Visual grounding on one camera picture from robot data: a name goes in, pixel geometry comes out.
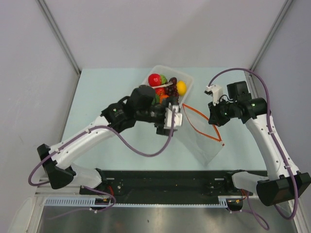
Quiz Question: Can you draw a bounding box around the yellow lemon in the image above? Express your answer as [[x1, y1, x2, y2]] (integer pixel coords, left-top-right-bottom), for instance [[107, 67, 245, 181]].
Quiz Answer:
[[176, 81, 187, 96]]

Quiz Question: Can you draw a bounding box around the orange fruit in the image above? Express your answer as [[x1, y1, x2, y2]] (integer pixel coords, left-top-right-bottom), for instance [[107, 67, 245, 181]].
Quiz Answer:
[[159, 95, 169, 103]]

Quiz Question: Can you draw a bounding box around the left white cable duct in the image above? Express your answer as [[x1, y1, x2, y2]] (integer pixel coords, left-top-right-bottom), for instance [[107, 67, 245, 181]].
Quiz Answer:
[[45, 197, 113, 207]]

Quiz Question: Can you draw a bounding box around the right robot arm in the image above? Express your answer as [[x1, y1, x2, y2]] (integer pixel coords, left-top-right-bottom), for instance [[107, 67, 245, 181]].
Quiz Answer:
[[205, 81, 311, 206]]

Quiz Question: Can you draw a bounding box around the right white cable duct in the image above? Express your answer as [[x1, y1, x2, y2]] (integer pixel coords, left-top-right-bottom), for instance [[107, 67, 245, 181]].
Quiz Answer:
[[218, 196, 246, 211]]

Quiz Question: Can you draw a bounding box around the aluminium frame post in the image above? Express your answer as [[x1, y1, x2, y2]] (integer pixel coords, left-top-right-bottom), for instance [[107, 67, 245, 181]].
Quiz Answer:
[[36, 0, 82, 77], [249, 0, 294, 73]]

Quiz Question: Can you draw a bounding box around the white cable duct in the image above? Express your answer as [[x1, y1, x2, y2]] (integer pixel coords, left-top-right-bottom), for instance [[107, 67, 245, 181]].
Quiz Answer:
[[218, 196, 246, 211], [45, 197, 113, 207]]

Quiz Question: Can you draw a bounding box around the right aluminium frame post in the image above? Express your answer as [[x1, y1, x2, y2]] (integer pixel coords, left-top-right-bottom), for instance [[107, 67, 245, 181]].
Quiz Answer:
[[249, 0, 294, 73]]

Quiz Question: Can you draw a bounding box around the green custard apple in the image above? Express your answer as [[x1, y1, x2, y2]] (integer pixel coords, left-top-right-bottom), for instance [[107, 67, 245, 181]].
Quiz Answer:
[[160, 74, 168, 85]]

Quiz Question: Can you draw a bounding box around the small red apple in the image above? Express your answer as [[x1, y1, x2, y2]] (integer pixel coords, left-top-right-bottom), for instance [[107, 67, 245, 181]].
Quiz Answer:
[[155, 87, 166, 96]]

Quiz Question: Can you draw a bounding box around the clear zip bag orange zipper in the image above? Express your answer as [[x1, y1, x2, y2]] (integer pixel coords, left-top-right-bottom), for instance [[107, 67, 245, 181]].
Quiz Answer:
[[174, 103, 225, 166]]

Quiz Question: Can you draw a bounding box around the left aluminium frame post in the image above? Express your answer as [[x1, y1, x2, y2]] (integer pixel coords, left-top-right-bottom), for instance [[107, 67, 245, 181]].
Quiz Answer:
[[36, 0, 82, 77]]

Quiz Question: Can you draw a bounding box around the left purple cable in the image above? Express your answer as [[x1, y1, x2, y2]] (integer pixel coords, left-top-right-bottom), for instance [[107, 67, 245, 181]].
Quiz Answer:
[[28, 112, 176, 186]]

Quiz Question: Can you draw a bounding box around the dark purple grape bunch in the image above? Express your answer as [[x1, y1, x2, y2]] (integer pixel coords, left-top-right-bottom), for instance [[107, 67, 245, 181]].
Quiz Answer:
[[165, 83, 179, 99]]

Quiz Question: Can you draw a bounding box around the white plastic basket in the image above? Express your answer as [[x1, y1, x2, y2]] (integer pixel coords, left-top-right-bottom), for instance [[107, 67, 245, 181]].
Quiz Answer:
[[142, 65, 194, 106]]

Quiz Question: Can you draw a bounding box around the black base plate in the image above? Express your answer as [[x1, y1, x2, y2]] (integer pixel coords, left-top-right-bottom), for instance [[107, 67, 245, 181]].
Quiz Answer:
[[79, 170, 247, 205]]

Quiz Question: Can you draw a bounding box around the dark plum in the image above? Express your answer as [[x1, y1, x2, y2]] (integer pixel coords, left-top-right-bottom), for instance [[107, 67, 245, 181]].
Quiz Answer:
[[169, 77, 177, 84]]

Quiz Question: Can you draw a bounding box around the right aluminium rail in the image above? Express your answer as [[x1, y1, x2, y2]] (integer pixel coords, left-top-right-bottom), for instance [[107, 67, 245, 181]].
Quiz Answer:
[[244, 71, 257, 98]]

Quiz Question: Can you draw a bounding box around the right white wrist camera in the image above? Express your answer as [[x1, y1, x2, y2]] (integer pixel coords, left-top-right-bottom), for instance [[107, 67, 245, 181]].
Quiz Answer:
[[205, 84, 224, 106]]

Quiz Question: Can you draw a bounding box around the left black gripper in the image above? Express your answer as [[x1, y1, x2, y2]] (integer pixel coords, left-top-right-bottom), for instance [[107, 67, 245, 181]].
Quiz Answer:
[[136, 97, 180, 135]]

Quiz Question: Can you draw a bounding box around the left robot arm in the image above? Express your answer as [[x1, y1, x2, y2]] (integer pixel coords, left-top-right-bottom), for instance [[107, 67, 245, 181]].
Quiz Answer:
[[37, 85, 183, 194]]

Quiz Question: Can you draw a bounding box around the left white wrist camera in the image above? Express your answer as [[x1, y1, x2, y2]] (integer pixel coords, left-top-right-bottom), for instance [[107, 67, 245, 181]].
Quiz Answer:
[[164, 104, 183, 130]]

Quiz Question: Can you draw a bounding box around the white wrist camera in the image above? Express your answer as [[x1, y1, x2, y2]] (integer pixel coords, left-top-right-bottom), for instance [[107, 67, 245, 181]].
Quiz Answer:
[[164, 104, 183, 130], [205, 84, 224, 106]]

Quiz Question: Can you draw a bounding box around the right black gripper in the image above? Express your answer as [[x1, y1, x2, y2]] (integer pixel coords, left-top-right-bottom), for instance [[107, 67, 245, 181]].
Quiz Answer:
[[208, 97, 237, 127]]

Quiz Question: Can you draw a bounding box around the large red apple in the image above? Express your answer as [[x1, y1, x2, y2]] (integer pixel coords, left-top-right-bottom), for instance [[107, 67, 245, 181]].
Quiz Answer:
[[148, 73, 162, 87]]

